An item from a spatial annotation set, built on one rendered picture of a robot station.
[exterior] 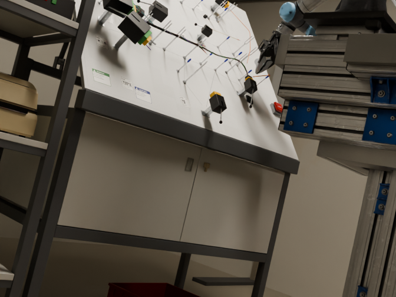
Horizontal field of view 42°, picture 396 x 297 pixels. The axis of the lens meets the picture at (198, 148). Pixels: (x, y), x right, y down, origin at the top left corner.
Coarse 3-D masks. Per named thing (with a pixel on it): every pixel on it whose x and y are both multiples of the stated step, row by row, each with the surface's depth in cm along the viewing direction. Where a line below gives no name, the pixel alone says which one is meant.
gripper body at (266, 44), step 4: (272, 32) 245; (276, 32) 240; (272, 36) 244; (276, 36) 242; (264, 40) 245; (272, 40) 244; (260, 44) 246; (264, 44) 245; (268, 44) 241; (272, 44) 243; (260, 48) 245; (264, 48) 244; (268, 48) 241; (272, 48) 241; (268, 52) 241; (272, 52) 242; (268, 56) 242; (272, 56) 243
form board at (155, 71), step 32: (96, 0) 205; (160, 0) 241; (192, 0) 263; (96, 32) 194; (192, 32) 245; (224, 32) 268; (96, 64) 184; (128, 64) 197; (160, 64) 212; (192, 64) 229; (224, 64) 250; (128, 96) 187; (160, 96) 200; (192, 96) 216; (224, 96) 234; (256, 96) 255; (224, 128) 219; (256, 128) 238
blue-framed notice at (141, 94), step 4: (136, 88) 192; (140, 88) 194; (136, 92) 191; (140, 92) 193; (144, 92) 195; (148, 92) 197; (136, 96) 190; (140, 96) 192; (144, 96) 193; (148, 96) 195; (144, 100) 192; (148, 100) 194
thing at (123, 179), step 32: (96, 128) 181; (128, 128) 190; (96, 160) 183; (128, 160) 191; (160, 160) 201; (192, 160) 211; (96, 192) 184; (128, 192) 193; (160, 192) 202; (64, 224) 177; (96, 224) 185; (128, 224) 194; (160, 224) 204
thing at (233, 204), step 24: (216, 168) 220; (240, 168) 229; (264, 168) 239; (192, 192) 213; (216, 192) 221; (240, 192) 231; (264, 192) 241; (192, 216) 214; (216, 216) 223; (240, 216) 232; (264, 216) 243; (192, 240) 215; (216, 240) 224; (240, 240) 234; (264, 240) 244
